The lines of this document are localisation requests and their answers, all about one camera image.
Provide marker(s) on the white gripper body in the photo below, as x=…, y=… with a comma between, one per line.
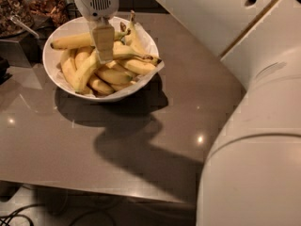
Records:
x=95, y=2

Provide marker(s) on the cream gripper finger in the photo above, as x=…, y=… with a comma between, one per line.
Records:
x=102, y=34

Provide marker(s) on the curved front yellow banana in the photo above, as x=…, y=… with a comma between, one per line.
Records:
x=92, y=63

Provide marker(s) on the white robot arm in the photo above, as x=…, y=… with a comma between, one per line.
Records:
x=251, y=175

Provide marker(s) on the top long yellow banana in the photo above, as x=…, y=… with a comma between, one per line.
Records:
x=72, y=42

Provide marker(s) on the upright yellow banana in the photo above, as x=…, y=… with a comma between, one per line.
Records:
x=135, y=42

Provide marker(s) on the white ceramic bowl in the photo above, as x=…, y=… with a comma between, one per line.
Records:
x=51, y=62

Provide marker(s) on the middle lower yellow banana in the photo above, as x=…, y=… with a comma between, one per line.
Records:
x=114, y=77

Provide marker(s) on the right lower yellow banana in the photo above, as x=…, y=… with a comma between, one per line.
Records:
x=137, y=66

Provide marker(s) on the left yellow banana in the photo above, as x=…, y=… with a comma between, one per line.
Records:
x=70, y=61

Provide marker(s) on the bottom yellow banana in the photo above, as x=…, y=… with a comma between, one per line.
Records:
x=99, y=85

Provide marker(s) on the black mesh cup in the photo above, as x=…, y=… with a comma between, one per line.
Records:
x=72, y=11

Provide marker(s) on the dark cabinet fronts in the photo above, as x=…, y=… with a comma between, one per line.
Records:
x=150, y=6

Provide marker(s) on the tray of brown snacks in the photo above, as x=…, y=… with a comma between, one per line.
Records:
x=53, y=9

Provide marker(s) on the metal scoop spoon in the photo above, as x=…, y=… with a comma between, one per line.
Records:
x=24, y=26

